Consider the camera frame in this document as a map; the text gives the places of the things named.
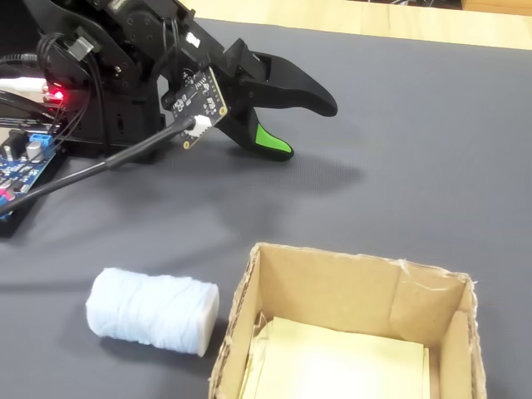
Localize pale yellow paper sheet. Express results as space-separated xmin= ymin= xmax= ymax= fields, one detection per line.
xmin=239 ymin=316 xmax=431 ymax=399

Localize white yarn block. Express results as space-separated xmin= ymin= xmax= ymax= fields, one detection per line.
xmin=85 ymin=267 xmax=220 ymax=357

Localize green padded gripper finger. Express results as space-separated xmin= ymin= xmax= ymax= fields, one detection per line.
xmin=215 ymin=108 xmax=295 ymax=163

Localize white cable plug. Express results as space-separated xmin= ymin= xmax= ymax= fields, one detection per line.
xmin=0 ymin=76 xmax=49 ymax=103

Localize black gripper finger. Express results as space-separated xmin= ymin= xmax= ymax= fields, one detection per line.
xmin=227 ymin=52 xmax=338 ymax=118

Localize black power plug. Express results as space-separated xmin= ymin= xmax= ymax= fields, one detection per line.
xmin=0 ymin=52 xmax=43 ymax=67

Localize thin black servo wires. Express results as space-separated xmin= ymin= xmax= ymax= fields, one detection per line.
xmin=36 ymin=32 xmax=107 ymax=145

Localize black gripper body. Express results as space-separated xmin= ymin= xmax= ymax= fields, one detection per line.
xmin=174 ymin=3 xmax=255 ymax=110

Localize thick black camera cable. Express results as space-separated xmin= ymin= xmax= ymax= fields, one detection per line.
xmin=0 ymin=116 xmax=196 ymax=217

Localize small board with red light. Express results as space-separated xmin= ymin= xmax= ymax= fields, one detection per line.
xmin=41 ymin=82 xmax=70 ymax=113

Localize brown cardboard box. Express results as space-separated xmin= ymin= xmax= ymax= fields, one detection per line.
xmin=207 ymin=242 xmax=488 ymax=399

